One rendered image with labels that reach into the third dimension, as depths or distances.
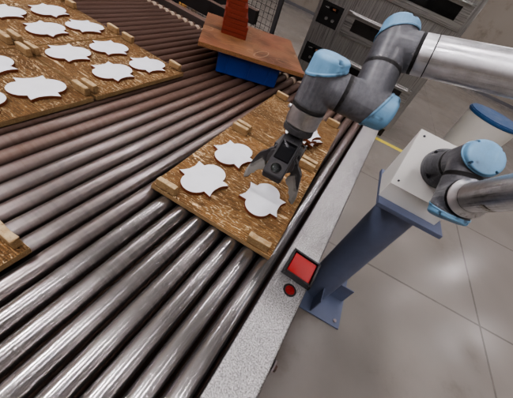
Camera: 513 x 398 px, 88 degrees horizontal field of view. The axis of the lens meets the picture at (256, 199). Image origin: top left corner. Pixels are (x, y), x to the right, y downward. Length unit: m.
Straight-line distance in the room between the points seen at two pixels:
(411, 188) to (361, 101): 0.65
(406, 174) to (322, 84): 0.68
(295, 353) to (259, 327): 1.06
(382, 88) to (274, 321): 0.51
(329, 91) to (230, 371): 0.54
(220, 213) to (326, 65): 0.40
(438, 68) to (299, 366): 1.42
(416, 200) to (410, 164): 0.14
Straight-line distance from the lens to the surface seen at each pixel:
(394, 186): 1.15
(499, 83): 0.66
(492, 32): 10.76
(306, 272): 0.67
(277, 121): 1.13
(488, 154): 1.03
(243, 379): 0.56
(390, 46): 0.63
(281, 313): 0.61
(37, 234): 0.67
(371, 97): 0.58
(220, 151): 0.84
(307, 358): 1.66
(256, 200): 0.72
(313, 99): 0.57
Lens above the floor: 1.45
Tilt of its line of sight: 44 degrees down
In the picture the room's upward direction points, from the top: 24 degrees clockwise
